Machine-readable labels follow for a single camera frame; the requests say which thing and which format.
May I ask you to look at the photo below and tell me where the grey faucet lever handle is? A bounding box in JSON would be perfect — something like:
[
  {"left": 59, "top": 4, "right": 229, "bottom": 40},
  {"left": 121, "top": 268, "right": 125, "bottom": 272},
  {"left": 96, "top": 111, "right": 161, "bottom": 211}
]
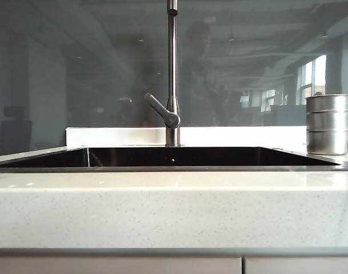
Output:
[{"left": 144, "top": 93, "right": 181, "bottom": 128}]

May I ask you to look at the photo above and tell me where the ribbed steel mug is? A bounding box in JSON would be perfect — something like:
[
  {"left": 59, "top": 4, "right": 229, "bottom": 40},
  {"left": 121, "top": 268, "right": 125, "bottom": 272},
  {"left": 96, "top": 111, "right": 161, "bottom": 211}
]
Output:
[{"left": 305, "top": 94, "right": 348, "bottom": 156}]

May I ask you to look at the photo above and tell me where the black sink basin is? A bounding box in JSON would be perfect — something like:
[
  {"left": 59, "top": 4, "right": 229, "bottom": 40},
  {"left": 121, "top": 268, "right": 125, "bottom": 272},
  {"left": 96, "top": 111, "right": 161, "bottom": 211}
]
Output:
[{"left": 0, "top": 145, "right": 348, "bottom": 173}]

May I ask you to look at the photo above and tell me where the steel faucet pipe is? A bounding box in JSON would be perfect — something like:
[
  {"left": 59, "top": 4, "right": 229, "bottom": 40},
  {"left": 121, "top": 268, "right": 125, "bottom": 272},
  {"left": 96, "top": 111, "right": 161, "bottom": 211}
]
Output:
[{"left": 164, "top": 0, "right": 182, "bottom": 147}]

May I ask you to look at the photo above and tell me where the white counter upstand ledge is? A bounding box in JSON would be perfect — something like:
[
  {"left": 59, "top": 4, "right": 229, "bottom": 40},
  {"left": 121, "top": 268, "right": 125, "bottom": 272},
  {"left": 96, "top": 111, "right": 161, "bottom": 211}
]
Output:
[{"left": 65, "top": 125, "right": 348, "bottom": 147}]

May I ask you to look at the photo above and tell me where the wide grey cabinet front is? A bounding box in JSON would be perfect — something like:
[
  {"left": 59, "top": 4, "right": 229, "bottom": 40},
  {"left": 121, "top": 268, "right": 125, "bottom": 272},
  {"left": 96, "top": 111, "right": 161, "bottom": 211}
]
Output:
[{"left": 0, "top": 256, "right": 242, "bottom": 274}]

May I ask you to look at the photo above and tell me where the narrow grey cabinet front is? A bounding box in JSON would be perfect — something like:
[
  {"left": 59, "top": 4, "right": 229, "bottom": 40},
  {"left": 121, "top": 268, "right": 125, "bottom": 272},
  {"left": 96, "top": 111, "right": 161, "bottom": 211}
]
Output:
[{"left": 243, "top": 256, "right": 348, "bottom": 274}]

